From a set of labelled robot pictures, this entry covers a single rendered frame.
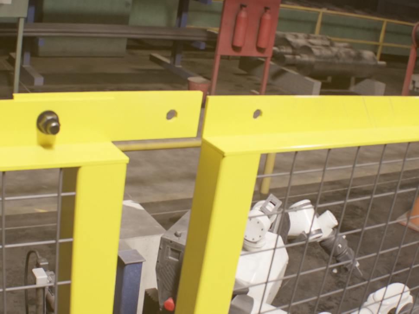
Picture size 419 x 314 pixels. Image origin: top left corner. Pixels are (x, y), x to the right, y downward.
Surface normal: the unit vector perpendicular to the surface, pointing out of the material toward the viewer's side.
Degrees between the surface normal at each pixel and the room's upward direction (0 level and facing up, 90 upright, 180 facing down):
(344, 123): 90
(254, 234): 92
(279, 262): 48
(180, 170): 0
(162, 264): 92
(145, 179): 0
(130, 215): 0
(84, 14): 90
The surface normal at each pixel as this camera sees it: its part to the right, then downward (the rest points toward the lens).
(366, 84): -0.85, 0.04
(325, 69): 0.43, 0.63
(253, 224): -0.38, 0.27
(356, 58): 0.51, -0.22
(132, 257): 0.15, -0.94
